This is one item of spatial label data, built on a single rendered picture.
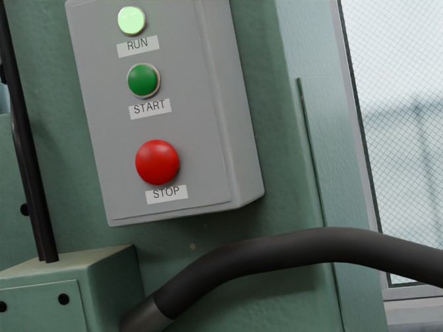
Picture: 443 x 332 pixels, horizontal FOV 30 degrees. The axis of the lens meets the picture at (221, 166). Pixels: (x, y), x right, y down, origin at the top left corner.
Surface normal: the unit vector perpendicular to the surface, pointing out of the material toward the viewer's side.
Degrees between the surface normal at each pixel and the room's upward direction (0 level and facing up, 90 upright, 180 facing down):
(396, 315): 90
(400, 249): 56
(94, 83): 90
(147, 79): 90
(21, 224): 90
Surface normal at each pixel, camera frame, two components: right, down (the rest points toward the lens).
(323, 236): -0.29, -0.52
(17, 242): -0.33, 0.11
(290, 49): 0.93, -0.16
